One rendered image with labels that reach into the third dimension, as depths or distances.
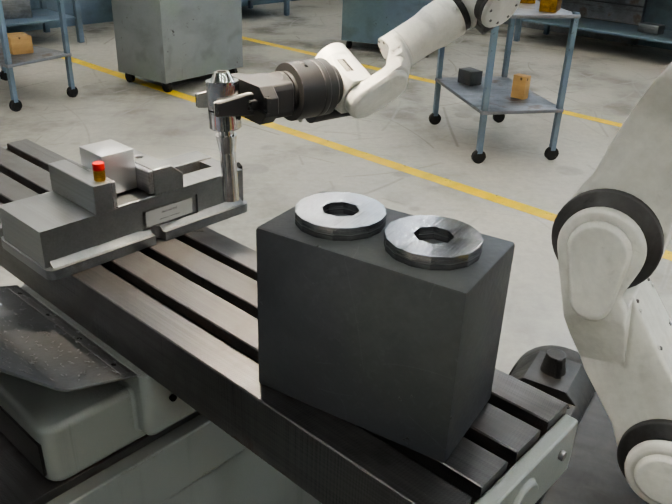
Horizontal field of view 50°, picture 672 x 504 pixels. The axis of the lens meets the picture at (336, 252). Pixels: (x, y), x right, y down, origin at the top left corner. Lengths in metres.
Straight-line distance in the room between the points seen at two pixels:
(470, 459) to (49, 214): 0.65
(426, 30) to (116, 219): 0.56
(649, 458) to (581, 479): 0.18
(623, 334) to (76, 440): 0.73
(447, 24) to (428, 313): 0.68
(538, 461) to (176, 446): 0.53
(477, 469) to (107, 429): 0.50
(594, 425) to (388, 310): 0.80
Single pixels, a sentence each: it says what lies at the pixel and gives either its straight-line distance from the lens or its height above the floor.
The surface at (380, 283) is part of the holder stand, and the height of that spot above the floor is 1.10.
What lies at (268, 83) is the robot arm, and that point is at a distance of 1.08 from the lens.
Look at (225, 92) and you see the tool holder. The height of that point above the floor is 1.14.
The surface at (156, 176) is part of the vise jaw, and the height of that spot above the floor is 1.02.
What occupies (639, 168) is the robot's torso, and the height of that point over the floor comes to 1.10.
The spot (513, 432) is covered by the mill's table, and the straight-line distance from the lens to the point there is 0.77.
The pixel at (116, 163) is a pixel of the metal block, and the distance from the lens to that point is 1.08.
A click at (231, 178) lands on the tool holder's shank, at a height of 1.01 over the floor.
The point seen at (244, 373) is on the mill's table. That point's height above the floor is 0.93.
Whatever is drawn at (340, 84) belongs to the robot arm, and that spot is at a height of 1.13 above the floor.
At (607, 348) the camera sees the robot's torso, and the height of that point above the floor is 0.84.
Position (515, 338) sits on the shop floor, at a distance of 2.65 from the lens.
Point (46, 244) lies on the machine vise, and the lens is 1.03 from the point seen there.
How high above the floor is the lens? 1.41
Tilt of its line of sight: 27 degrees down
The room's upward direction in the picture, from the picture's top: 2 degrees clockwise
